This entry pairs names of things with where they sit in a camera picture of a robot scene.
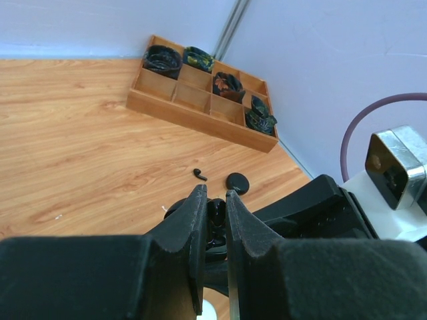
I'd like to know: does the white round charging case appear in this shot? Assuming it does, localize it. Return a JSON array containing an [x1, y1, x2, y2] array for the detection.
[[197, 299, 218, 320]]

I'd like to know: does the wooden compartment tray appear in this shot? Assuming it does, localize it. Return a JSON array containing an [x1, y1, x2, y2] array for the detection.
[[125, 34, 280, 154]]

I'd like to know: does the blue green rolled item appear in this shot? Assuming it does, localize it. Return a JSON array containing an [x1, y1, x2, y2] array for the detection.
[[245, 95, 277, 136]]

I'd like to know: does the green black rolled item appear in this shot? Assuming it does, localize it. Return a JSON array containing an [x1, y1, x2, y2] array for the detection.
[[183, 46, 215, 74]]

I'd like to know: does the black earbud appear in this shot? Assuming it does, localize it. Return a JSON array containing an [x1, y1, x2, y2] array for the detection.
[[193, 168, 207, 181], [207, 198, 226, 227]]

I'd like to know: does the dark red rolled item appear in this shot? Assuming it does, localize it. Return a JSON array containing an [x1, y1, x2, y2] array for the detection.
[[212, 72, 246, 104]]

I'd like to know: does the black rolled item far left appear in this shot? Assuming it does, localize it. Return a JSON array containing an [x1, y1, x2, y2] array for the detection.
[[143, 45, 183, 80]]

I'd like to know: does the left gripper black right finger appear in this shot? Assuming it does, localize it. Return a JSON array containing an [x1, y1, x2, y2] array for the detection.
[[226, 191, 426, 319]]

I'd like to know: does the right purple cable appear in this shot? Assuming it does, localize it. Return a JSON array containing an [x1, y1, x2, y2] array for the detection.
[[340, 92, 427, 184]]

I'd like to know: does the black round charging case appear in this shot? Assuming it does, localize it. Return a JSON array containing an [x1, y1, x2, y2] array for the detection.
[[161, 197, 231, 264], [226, 173, 250, 195]]

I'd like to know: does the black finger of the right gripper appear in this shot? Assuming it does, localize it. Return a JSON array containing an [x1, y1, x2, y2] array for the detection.
[[203, 260, 229, 295], [254, 175, 378, 239]]

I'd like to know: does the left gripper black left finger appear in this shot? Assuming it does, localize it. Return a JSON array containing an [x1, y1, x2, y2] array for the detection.
[[1, 185, 207, 319]]

